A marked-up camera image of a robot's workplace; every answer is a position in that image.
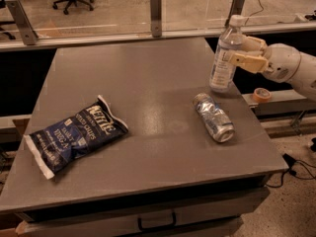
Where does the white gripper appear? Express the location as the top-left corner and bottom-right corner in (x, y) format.
(226, 36), (301, 83)

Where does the clear plastic water bottle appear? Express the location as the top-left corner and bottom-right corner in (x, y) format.
(209, 15), (244, 93)

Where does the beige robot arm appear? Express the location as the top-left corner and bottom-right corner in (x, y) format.
(224, 35), (316, 101)

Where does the orange tape roll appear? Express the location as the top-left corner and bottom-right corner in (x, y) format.
(253, 88), (272, 103)

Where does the crushed silver blue can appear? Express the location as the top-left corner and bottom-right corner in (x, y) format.
(193, 93), (235, 143)

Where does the clear glass barrier panel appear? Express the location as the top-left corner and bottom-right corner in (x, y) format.
(0, 0), (316, 41)

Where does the blue Kettle chips bag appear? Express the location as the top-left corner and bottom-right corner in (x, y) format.
(25, 96), (128, 180)

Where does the right metal barrier bracket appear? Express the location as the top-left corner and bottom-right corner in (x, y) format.
(225, 0), (245, 26)

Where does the metal barrier bracket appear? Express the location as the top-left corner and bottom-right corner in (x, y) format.
(6, 0), (39, 45)
(150, 0), (162, 38)
(225, 0), (245, 26)

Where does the middle metal barrier bracket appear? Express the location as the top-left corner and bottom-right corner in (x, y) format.
(150, 0), (162, 38)

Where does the black floor cable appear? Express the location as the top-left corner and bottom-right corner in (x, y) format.
(265, 153), (316, 189)

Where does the grey drawer with black handle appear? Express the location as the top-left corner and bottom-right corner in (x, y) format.
(16, 187), (270, 237)

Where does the left metal barrier bracket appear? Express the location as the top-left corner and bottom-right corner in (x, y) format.
(6, 0), (39, 45)

